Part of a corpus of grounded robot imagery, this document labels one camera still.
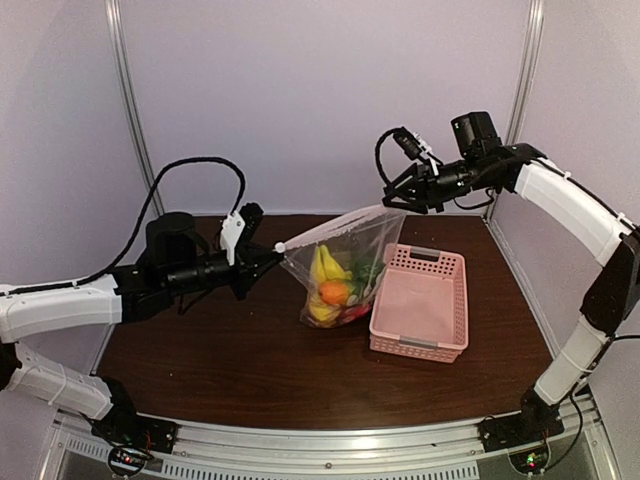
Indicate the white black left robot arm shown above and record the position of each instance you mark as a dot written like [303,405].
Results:
[176,261]

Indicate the right circuit board with leds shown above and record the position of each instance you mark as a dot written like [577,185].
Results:
[529,462]

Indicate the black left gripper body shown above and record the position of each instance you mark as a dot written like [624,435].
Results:
[193,278]

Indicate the right aluminium corner post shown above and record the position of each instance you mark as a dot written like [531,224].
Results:
[527,70]

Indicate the circuit board with leds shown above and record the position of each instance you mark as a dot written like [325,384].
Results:
[529,462]
[127,461]

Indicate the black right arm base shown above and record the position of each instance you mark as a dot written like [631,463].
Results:
[520,430]

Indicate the left aluminium corner post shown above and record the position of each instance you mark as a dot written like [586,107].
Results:
[113,10]

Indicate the orange toy tangerine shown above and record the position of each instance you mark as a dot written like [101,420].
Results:
[334,292]

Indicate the yellow toy lemon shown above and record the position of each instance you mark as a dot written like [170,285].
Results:
[323,315]

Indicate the aluminium corner post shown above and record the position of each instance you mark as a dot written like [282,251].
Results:
[527,70]
[113,10]

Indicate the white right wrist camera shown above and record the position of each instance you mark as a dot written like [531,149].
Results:
[416,148]

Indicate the clear zip top bag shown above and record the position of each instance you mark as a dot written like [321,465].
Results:
[341,263]

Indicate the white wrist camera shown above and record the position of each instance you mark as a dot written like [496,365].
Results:
[239,227]
[416,148]

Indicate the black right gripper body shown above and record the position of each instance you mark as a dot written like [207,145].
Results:
[434,196]

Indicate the green toy bell pepper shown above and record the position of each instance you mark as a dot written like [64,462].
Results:
[366,269]

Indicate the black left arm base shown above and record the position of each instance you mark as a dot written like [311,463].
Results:
[123,425]

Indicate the left circuit board with leds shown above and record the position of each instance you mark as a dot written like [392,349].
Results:
[127,461]

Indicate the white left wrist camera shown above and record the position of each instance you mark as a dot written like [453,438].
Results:
[239,227]

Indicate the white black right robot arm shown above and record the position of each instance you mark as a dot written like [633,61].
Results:
[486,163]

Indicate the aluminium front rail frame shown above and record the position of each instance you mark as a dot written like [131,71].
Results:
[450,450]

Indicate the yellow toy banana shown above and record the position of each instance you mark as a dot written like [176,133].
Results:
[325,267]

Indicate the red toy apple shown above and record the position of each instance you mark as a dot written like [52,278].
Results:
[352,313]

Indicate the pink perforated plastic basket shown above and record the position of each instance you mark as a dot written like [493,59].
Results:
[421,307]

